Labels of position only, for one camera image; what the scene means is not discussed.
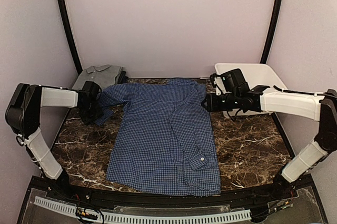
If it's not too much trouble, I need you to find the blue checked long sleeve shirt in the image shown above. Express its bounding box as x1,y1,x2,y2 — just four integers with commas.
96,78,221,197

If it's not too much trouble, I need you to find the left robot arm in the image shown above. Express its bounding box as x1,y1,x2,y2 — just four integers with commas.
5,81,103,201

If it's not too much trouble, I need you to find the grey folded shirt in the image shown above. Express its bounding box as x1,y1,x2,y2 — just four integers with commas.
72,64,124,90

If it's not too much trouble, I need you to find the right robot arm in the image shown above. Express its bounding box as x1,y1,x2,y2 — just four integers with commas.
201,85,336,200

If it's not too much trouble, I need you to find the right black frame post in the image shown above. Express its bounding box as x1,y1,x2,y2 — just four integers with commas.
260,0,282,64

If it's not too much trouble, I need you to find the white plastic basket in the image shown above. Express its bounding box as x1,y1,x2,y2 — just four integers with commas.
214,63,288,117

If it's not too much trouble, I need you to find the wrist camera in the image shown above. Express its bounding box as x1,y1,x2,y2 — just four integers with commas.
210,69,250,97
80,81,102,101

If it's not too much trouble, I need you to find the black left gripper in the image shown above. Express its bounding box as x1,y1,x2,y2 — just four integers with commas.
78,101,103,125

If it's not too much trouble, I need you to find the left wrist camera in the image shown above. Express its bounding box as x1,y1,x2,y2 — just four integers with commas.
80,81,102,101

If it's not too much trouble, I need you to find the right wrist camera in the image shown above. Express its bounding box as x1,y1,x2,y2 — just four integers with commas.
210,69,250,97

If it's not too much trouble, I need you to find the black front rail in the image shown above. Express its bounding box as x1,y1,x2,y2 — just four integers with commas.
31,176,311,210

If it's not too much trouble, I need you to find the white slotted cable duct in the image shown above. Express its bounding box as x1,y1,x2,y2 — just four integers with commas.
34,196,251,223

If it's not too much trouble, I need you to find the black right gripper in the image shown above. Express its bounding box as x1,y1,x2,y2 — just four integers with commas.
201,92,240,112

